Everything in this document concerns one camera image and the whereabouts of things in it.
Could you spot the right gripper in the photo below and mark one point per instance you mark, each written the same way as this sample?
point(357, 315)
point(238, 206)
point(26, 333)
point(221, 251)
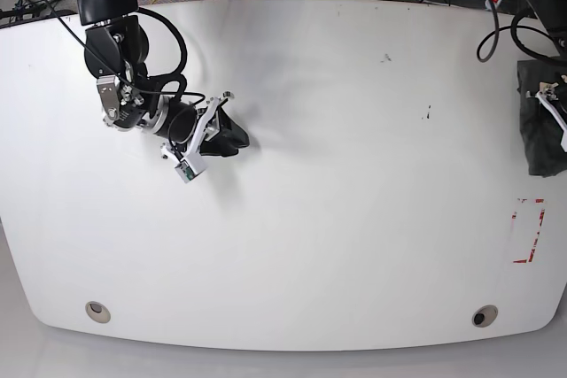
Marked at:
point(177, 123)

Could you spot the dark grey T-shirt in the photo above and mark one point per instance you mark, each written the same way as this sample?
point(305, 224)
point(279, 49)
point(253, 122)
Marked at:
point(540, 132)

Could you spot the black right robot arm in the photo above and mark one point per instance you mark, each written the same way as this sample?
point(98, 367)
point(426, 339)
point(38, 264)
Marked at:
point(115, 52)

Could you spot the left table grommet hole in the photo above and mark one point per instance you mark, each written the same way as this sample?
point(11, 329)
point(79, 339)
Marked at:
point(97, 312)

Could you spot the table grommet hole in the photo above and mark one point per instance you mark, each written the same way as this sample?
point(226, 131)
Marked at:
point(97, 312)
point(484, 316)

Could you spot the black tripod legs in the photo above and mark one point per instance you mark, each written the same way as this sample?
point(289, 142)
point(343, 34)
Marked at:
point(24, 10)

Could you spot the right table grommet hole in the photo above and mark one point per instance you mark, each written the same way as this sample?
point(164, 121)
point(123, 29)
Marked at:
point(484, 316)

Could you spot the red tape marking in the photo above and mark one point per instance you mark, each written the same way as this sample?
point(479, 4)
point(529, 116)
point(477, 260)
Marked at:
point(526, 224)

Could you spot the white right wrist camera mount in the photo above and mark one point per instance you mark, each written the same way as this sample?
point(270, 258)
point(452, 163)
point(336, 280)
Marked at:
point(189, 163)

